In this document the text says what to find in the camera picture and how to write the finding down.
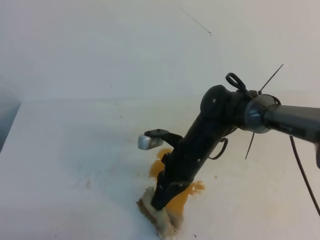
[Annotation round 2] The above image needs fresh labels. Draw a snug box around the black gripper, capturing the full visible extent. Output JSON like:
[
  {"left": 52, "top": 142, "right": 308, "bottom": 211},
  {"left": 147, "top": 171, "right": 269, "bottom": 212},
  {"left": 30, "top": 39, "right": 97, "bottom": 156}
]
[{"left": 151, "top": 117, "right": 230, "bottom": 210}]

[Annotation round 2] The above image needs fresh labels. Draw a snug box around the stained rag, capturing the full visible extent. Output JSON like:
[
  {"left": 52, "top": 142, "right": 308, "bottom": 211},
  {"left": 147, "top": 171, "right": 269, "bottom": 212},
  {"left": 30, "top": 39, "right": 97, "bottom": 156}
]
[{"left": 136, "top": 186, "right": 184, "bottom": 240}]

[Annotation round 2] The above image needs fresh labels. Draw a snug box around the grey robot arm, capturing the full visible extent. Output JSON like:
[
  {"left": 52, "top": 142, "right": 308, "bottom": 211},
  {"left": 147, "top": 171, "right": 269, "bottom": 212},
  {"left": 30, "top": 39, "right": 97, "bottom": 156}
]
[{"left": 151, "top": 85, "right": 320, "bottom": 210}]

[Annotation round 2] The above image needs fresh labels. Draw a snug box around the brown coffee puddle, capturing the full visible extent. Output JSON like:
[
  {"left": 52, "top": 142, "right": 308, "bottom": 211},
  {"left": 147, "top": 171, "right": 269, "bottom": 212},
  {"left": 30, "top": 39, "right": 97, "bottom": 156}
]
[{"left": 148, "top": 148, "right": 205, "bottom": 216}]

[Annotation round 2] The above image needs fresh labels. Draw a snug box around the black zip tie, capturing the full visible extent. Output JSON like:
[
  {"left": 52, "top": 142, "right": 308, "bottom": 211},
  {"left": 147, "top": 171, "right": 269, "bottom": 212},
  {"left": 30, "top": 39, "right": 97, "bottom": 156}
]
[{"left": 245, "top": 64, "right": 284, "bottom": 160}]

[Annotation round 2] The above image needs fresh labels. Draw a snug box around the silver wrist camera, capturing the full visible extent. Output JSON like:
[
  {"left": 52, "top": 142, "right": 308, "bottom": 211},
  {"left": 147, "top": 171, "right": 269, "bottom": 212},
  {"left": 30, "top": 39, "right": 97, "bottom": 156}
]
[{"left": 137, "top": 128, "right": 183, "bottom": 151}]

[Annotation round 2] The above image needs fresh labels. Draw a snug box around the black cable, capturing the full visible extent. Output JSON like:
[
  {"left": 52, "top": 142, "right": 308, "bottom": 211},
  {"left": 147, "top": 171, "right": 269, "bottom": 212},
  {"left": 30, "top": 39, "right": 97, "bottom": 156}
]
[{"left": 289, "top": 136, "right": 320, "bottom": 217}]

